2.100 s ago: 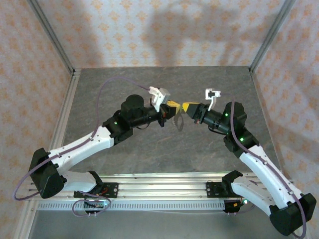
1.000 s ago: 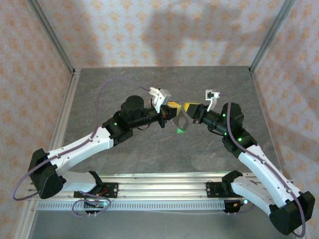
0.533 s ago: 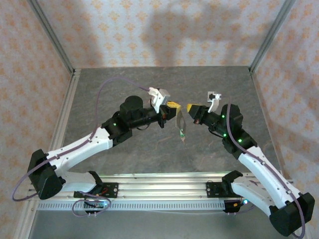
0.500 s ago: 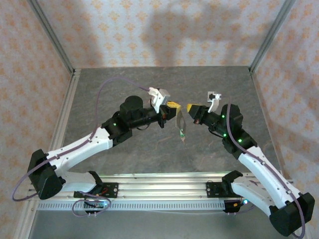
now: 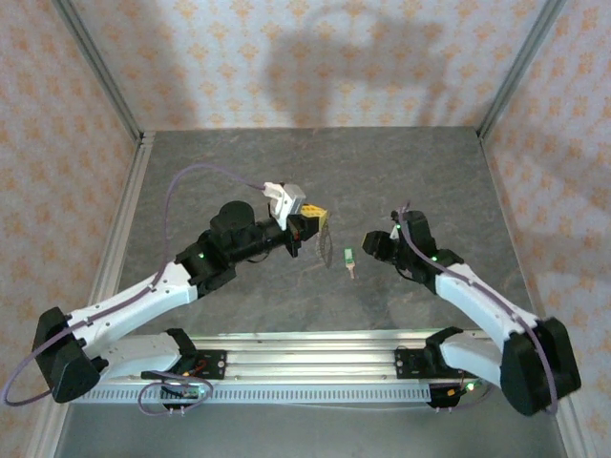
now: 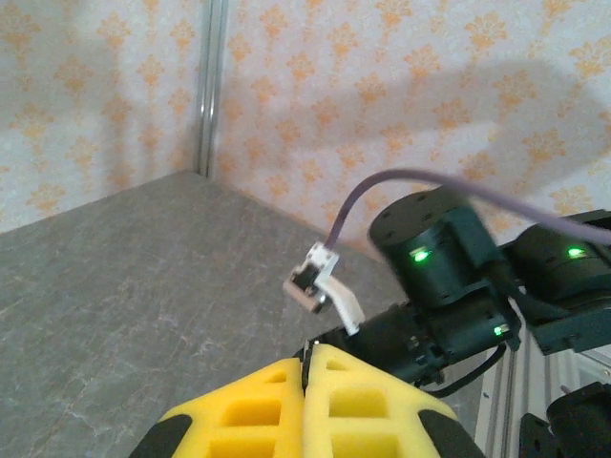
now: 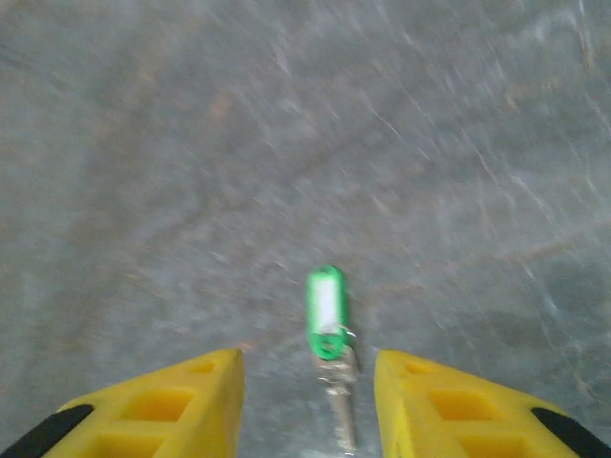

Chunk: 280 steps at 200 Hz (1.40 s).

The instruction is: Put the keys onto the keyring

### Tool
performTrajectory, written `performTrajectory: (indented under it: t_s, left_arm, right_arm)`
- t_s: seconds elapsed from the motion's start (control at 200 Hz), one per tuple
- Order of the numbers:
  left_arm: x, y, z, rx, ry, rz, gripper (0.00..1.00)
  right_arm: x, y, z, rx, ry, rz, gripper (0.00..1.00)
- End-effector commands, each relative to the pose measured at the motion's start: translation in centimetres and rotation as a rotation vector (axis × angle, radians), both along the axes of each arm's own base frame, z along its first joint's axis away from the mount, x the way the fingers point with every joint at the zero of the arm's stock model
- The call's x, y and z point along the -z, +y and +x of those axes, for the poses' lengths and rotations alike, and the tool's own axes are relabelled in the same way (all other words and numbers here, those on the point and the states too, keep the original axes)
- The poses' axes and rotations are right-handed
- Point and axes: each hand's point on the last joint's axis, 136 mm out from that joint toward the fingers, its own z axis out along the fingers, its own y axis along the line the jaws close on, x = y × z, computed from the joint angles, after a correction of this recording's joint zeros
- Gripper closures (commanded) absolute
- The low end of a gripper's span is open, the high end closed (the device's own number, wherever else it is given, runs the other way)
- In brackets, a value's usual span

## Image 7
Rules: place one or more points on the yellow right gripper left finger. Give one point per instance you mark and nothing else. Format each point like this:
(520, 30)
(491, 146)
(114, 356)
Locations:
(143, 420)

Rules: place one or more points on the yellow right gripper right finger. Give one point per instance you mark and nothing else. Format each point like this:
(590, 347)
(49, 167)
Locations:
(468, 420)

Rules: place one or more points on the silver key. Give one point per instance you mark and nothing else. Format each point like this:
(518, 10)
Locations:
(343, 405)

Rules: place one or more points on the green key tag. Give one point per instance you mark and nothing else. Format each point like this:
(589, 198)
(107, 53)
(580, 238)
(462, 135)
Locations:
(326, 305)

